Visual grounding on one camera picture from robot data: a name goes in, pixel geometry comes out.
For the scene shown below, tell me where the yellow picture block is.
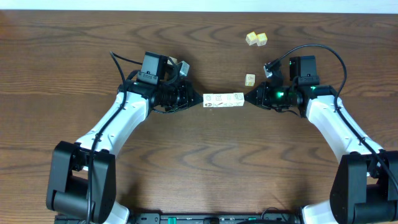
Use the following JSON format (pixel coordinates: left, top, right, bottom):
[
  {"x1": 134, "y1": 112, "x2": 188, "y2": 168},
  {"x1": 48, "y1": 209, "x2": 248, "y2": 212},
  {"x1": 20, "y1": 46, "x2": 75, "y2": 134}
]
[{"x1": 245, "y1": 73, "x2": 256, "y2": 86}]

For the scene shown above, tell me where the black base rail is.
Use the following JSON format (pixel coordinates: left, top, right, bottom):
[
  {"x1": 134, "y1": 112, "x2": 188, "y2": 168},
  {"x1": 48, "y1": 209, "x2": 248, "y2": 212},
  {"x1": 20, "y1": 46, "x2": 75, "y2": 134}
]
[{"x1": 54, "y1": 212, "x2": 368, "y2": 224}]

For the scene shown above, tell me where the blue edged picture block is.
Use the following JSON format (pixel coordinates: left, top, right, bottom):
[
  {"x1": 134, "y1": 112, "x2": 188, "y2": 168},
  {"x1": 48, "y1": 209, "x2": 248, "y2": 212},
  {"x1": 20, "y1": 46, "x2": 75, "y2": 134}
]
[{"x1": 233, "y1": 93, "x2": 245, "y2": 106}]

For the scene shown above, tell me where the red number three block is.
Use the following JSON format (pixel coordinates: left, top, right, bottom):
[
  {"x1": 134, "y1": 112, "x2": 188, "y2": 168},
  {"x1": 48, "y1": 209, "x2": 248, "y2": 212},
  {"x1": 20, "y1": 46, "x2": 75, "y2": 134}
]
[{"x1": 167, "y1": 57, "x2": 178, "y2": 65}]

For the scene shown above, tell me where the red edged wooden block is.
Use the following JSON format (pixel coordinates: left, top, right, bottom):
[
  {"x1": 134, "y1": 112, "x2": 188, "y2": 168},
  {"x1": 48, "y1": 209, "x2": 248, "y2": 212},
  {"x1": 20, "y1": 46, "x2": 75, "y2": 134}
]
[{"x1": 223, "y1": 93, "x2": 234, "y2": 107}]

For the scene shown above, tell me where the yellow letter block left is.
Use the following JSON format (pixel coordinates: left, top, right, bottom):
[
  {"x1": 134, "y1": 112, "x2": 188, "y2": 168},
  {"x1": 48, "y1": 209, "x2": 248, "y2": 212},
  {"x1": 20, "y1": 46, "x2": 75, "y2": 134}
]
[{"x1": 246, "y1": 32, "x2": 257, "y2": 45}]

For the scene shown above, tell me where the yellow letter block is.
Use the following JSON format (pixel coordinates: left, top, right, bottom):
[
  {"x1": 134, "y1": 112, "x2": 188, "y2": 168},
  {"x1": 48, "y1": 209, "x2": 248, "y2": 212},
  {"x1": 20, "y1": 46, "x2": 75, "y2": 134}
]
[
  {"x1": 246, "y1": 32, "x2": 257, "y2": 45},
  {"x1": 256, "y1": 33, "x2": 268, "y2": 46}
]

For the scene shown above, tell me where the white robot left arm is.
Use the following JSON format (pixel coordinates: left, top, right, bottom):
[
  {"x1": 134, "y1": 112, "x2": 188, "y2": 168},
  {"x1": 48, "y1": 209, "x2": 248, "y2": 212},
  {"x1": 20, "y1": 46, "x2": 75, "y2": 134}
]
[{"x1": 46, "y1": 61, "x2": 203, "y2": 223}]

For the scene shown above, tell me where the blue letter X block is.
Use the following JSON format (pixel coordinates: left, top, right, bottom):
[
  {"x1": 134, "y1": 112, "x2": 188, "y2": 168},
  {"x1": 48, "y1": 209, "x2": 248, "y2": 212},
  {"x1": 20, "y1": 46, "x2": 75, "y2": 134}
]
[{"x1": 213, "y1": 94, "x2": 224, "y2": 107}]

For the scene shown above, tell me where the yellow letter block right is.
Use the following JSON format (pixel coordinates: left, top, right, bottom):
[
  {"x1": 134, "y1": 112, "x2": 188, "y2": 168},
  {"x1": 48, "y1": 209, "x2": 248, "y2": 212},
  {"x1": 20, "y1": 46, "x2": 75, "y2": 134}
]
[{"x1": 256, "y1": 33, "x2": 268, "y2": 46}]

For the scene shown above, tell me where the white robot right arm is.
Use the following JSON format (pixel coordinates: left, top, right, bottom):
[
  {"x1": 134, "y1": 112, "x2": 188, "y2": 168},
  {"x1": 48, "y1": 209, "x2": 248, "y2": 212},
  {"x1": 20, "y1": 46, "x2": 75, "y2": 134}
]
[{"x1": 244, "y1": 57, "x2": 397, "y2": 223}]

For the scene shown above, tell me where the green edged wooden block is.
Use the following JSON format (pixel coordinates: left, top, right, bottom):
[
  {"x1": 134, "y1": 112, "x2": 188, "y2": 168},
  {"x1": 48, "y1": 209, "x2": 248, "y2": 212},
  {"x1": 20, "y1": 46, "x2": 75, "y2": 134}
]
[{"x1": 203, "y1": 93, "x2": 214, "y2": 108}]

